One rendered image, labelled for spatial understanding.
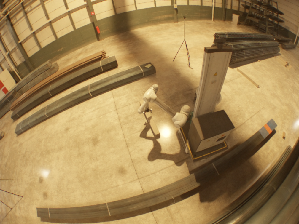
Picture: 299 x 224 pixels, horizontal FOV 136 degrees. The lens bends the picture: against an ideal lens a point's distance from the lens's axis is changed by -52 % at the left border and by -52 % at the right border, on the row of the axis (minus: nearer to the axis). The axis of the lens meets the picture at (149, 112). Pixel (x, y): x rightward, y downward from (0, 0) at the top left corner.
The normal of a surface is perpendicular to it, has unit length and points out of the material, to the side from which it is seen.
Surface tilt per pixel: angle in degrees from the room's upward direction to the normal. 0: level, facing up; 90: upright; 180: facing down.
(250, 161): 0
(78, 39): 90
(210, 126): 0
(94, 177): 0
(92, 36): 90
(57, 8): 90
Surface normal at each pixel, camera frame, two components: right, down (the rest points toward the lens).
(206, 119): -0.13, -0.61
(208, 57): 0.20, 0.75
